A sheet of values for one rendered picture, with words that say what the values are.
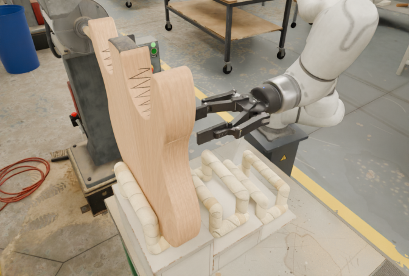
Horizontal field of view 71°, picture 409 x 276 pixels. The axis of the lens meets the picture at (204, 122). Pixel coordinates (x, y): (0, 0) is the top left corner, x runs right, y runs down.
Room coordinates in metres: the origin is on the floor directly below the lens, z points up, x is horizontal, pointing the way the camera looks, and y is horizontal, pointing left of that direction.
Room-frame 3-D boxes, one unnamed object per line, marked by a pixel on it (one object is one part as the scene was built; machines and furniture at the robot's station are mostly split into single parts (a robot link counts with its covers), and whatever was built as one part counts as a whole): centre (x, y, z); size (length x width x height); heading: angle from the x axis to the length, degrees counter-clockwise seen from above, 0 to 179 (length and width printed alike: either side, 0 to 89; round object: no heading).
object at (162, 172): (0.42, 0.12, 1.33); 0.35 x 0.04 x 0.40; 32
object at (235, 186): (0.53, -0.05, 1.12); 0.20 x 0.03 x 0.03; 32
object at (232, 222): (0.43, -0.07, 1.04); 0.11 x 0.03 x 0.03; 123
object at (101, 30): (0.53, 0.19, 1.48); 0.07 x 0.04 x 0.09; 32
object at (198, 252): (0.43, 0.11, 1.02); 0.27 x 0.15 x 0.17; 33
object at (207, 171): (0.60, -0.01, 1.07); 0.03 x 0.03 x 0.09
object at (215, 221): (0.42, -0.03, 1.07); 0.03 x 0.03 x 0.09
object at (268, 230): (0.59, -0.15, 0.94); 0.27 x 0.15 x 0.01; 33
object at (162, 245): (0.34, 0.07, 1.12); 0.11 x 0.03 x 0.03; 123
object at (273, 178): (0.62, -0.19, 1.04); 0.20 x 0.03 x 0.03; 32
